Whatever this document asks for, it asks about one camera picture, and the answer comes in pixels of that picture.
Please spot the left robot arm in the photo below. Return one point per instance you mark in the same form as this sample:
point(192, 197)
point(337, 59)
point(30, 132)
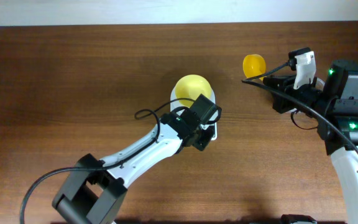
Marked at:
point(94, 191)

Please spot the clear plastic container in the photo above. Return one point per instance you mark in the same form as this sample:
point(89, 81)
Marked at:
point(320, 84)

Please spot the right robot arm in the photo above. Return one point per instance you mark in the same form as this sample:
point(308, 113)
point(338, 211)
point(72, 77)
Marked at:
point(337, 104)

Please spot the white digital kitchen scale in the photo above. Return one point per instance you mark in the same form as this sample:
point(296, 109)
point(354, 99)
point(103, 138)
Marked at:
point(176, 104)

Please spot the yellow bowl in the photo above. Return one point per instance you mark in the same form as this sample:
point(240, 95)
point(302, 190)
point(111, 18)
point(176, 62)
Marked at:
point(191, 86)

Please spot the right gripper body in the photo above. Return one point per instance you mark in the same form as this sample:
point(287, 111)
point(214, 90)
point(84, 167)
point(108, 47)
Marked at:
point(306, 93)

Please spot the yellow measuring scoop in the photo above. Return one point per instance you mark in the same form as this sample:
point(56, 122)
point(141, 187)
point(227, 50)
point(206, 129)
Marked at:
point(253, 65)

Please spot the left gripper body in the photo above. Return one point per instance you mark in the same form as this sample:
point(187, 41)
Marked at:
point(201, 138)

